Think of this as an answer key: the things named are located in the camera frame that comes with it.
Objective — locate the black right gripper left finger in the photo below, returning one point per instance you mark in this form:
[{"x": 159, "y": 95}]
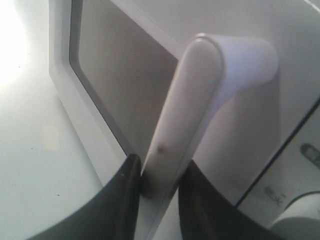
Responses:
[{"x": 111, "y": 215}]

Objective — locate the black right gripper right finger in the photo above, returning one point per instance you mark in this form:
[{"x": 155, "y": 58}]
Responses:
[{"x": 204, "y": 214}]

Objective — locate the white microwave door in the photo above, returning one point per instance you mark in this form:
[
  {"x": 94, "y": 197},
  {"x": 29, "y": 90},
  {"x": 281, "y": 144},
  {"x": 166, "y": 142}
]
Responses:
[{"x": 223, "y": 83}]

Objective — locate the white microwave oven body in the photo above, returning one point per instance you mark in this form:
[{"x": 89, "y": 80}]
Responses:
[{"x": 292, "y": 173}]

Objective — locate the upper white control knob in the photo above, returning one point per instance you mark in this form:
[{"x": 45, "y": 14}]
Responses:
[{"x": 300, "y": 220}]

